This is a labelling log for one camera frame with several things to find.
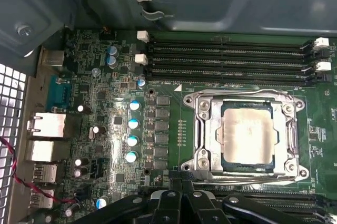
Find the grey square choke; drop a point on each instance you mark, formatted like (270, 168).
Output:
(162, 113)
(160, 164)
(161, 151)
(162, 101)
(161, 138)
(162, 126)

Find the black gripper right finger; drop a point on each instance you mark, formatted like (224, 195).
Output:
(200, 208)

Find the green motherboard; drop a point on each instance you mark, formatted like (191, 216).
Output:
(321, 118)

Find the silver ethernet port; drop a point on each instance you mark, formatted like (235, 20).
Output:
(47, 126)

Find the silver topped CPU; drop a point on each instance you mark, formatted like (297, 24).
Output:
(247, 137)

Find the metal socket cover frame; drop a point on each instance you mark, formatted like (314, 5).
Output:
(213, 134)

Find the thin metal locking lever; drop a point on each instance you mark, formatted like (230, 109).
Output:
(250, 179)
(237, 92)

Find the open PC case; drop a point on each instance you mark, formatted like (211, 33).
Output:
(237, 2)

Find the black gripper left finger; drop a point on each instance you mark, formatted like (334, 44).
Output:
(168, 208)

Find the silver USB port block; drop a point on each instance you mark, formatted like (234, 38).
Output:
(46, 175)
(42, 199)
(39, 151)

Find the CPU socket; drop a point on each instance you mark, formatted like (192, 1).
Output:
(202, 106)

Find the silver top capacitor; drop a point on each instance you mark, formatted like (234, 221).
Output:
(79, 162)
(78, 173)
(95, 71)
(81, 108)
(96, 129)

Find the RAM slot white clips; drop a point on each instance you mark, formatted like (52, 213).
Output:
(223, 68)
(302, 208)
(223, 46)

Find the blue serial port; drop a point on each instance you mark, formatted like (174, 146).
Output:
(59, 93)

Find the blue top capacitor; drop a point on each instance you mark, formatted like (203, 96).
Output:
(141, 83)
(132, 141)
(112, 50)
(113, 61)
(135, 105)
(134, 124)
(101, 203)
(131, 157)

